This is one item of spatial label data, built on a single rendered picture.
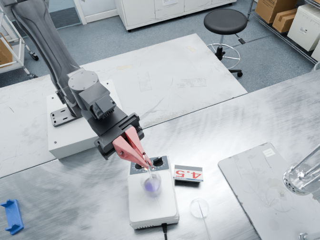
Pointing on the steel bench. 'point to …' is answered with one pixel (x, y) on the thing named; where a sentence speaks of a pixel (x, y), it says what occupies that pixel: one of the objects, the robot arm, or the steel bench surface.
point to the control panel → (150, 166)
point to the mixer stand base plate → (269, 195)
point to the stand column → (309, 236)
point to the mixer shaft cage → (303, 176)
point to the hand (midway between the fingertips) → (146, 163)
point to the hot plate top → (167, 209)
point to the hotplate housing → (157, 219)
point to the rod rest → (13, 216)
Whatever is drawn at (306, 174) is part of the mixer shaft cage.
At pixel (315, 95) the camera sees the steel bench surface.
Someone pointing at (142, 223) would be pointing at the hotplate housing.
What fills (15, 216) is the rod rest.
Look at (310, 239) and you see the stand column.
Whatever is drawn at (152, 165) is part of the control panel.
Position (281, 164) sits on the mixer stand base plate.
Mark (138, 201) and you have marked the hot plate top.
